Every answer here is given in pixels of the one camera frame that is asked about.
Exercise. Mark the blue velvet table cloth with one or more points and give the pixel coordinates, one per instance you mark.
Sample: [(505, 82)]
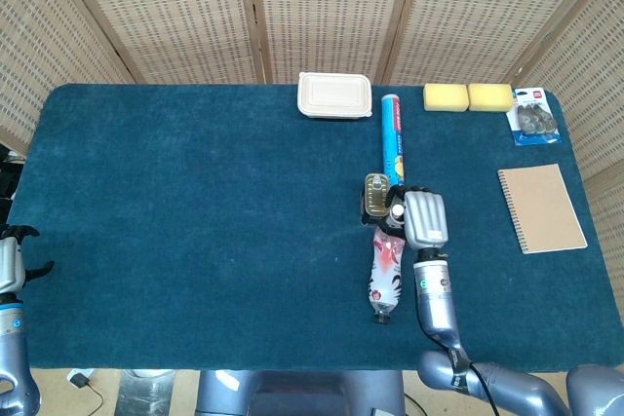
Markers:
[(195, 216)]

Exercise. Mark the clear test tube white cap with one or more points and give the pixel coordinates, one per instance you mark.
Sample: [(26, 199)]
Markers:
[(397, 212)]

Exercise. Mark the woven bamboo folding screen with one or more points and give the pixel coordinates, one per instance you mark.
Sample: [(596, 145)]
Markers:
[(170, 11)]

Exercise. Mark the blue cling wrap roll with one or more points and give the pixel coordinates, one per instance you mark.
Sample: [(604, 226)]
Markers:
[(392, 133)]

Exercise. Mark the yellow sponge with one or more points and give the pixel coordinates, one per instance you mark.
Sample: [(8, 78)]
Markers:
[(490, 97), (444, 97)]

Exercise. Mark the beige lidded food container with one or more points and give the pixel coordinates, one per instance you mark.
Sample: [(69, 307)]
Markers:
[(334, 96)]

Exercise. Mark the correction tape blister pack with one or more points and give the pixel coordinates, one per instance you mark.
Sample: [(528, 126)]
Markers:
[(534, 119)]

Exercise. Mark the white labelled plastic bottle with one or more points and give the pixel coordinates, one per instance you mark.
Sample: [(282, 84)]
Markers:
[(385, 275)]

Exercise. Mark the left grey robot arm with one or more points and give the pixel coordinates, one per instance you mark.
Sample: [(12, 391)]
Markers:
[(12, 348)]

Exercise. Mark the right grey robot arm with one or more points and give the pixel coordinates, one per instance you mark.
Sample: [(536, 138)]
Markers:
[(434, 299)]

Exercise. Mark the grey robot torso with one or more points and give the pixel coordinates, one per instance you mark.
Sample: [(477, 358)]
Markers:
[(302, 394)]

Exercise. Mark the brown spiral notebook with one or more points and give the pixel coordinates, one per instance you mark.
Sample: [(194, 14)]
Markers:
[(541, 209)]

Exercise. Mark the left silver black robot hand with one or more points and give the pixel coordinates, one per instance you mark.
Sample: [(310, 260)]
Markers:
[(10, 265)]

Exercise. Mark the black luncheon meat can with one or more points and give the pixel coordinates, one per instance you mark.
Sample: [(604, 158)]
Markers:
[(375, 197)]

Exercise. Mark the black device beside table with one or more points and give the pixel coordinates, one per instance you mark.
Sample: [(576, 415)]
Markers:
[(6, 182)]

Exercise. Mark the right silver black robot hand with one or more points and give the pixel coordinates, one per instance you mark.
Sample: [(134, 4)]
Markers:
[(426, 218)]

